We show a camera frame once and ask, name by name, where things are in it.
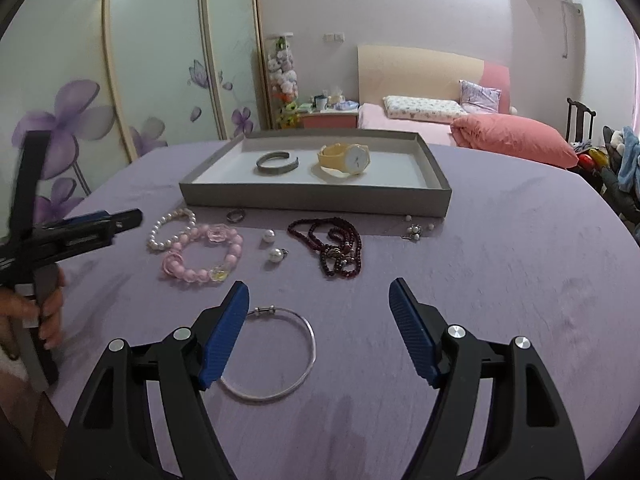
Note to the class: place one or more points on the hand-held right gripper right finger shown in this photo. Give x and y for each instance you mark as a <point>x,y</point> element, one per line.
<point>410,335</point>

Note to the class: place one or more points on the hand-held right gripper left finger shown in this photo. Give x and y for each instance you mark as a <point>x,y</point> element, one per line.
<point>227,335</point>

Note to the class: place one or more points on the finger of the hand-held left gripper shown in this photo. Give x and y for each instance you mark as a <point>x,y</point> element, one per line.
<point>70,247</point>
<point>105,220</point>

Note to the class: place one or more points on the thin silver bangle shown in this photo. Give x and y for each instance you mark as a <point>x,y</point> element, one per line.
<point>311,355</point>

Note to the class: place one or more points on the white pearl pendant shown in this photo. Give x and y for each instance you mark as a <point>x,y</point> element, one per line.
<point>276,255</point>

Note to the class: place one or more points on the pearl cluster earring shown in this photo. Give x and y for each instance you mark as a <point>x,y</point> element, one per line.
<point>414,231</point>

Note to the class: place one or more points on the white pearl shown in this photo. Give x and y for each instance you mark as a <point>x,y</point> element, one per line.
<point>268,236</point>

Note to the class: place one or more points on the grey cardboard tray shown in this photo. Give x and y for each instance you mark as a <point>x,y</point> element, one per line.
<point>390,180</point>

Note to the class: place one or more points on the person's left hand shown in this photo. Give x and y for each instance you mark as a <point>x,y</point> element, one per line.
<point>52,315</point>

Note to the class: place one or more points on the purple tablecloth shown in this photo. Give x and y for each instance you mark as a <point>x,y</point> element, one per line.
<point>500,270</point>

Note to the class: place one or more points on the floral sliding door wardrobe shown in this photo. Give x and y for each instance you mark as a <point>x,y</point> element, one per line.
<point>150,60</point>

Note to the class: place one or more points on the yellow wrist watch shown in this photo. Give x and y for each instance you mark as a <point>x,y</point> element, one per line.
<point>350,159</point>

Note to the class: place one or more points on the pink bed sheet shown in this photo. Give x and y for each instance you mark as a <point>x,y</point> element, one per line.
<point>395,130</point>

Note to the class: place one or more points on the pink pillow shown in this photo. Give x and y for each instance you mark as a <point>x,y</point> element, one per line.
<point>510,137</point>

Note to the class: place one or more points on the white floral pillow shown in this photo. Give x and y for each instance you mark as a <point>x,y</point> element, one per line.
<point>420,109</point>

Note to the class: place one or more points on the pink nightstand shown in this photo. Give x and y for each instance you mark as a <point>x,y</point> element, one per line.
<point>327,121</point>

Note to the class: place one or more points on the stack of plush toys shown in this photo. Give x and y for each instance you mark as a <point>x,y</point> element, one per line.
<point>284,75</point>

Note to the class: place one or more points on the white cup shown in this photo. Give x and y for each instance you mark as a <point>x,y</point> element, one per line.
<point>320,102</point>

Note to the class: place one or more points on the purple patterned pillow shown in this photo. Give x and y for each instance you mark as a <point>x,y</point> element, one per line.
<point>480,96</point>

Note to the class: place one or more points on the pile of clothes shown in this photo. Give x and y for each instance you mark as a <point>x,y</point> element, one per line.
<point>610,175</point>

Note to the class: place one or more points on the beige and pink headboard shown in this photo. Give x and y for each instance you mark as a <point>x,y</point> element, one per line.
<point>410,70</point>

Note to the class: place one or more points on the dark wooden chair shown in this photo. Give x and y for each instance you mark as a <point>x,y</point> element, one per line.
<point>580,120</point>

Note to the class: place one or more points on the blue garment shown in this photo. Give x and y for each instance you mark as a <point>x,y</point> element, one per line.
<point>630,160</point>

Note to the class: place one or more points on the white wall socket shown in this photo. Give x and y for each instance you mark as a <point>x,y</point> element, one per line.
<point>334,37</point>

